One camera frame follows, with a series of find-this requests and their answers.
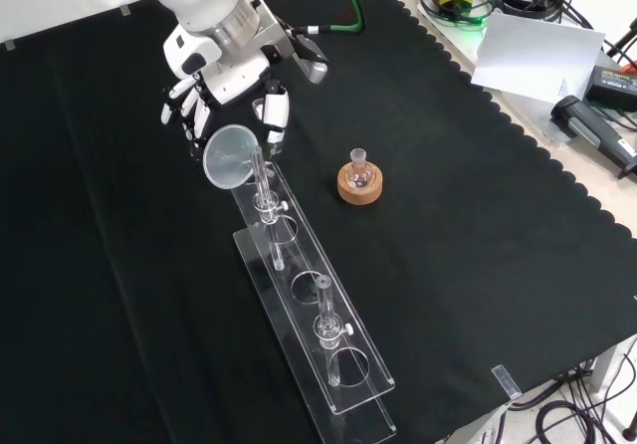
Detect black bench cloth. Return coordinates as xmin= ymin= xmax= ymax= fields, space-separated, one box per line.
xmin=0 ymin=0 xmax=637 ymax=444

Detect cork ring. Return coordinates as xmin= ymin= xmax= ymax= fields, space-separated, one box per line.
xmin=336 ymin=162 xmax=386 ymax=206

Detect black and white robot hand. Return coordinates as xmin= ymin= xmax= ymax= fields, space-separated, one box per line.
xmin=159 ymin=23 xmax=291 ymax=161

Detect black power adapter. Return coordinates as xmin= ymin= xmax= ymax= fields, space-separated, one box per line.
xmin=586 ymin=64 xmax=637 ymax=112

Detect black tripod leg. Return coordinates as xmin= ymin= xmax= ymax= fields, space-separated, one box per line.
xmin=604 ymin=15 xmax=637 ymax=80

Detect clear acrylic funnel stand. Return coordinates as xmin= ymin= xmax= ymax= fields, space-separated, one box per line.
xmin=229 ymin=145 xmax=398 ymax=444

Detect grey table leg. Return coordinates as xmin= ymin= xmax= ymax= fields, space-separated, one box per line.
xmin=591 ymin=343 xmax=628 ymax=395

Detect white paper sheet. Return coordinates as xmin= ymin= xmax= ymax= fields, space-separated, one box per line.
xmin=470 ymin=9 xmax=607 ymax=105

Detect small round-bottom glass flask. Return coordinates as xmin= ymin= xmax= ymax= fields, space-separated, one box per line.
xmin=346 ymin=148 xmax=375 ymax=191

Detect green cable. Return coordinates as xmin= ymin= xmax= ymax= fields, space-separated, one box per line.
xmin=291 ymin=0 xmax=367 ymax=37

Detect black cables on floor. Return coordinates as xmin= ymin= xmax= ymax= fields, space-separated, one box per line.
xmin=507 ymin=353 xmax=637 ymax=444

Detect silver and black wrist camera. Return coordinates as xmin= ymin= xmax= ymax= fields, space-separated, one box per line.
xmin=248 ymin=0 xmax=330 ymax=86

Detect black handheld device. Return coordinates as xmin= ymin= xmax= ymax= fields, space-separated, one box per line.
xmin=549 ymin=95 xmax=637 ymax=180

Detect translucent plastic funnel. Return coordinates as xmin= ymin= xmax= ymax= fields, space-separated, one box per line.
xmin=201 ymin=123 xmax=263 ymax=191

